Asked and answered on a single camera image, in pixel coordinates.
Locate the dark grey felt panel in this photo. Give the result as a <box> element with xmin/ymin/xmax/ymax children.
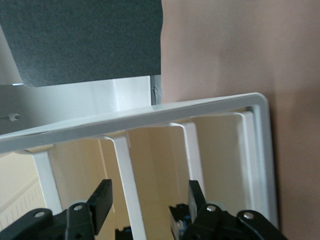
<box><xmin>0</xmin><ymin>0</ymin><xmax>164</xmax><ymax>88</ymax></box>

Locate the white background board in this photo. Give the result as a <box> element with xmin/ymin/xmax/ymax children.
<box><xmin>0</xmin><ymin>75</ymin><xmax>154</xmax><ymax>137</ymax></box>

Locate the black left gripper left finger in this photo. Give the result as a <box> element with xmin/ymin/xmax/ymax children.
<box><xmin>0</xmin><ymin>179</ymin><xmax>113</xmax><ymax>240</ymax></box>

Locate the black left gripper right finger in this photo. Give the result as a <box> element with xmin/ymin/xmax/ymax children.
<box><xmin>183</xmin><ymin>179</ymin><xmax>288</xmax><ymax>240</ymax></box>

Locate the white drawer cabinet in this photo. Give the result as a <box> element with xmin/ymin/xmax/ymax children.
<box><xmin>0</xmin><ymin>92</ymin><xmax>278</xmax><ymax>240</ymax></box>

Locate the small grey fitting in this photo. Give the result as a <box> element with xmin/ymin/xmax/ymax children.
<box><xmin>0</xmin><ymin>113</ymin><xmax>21</xmax><ymax>123</ymax></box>

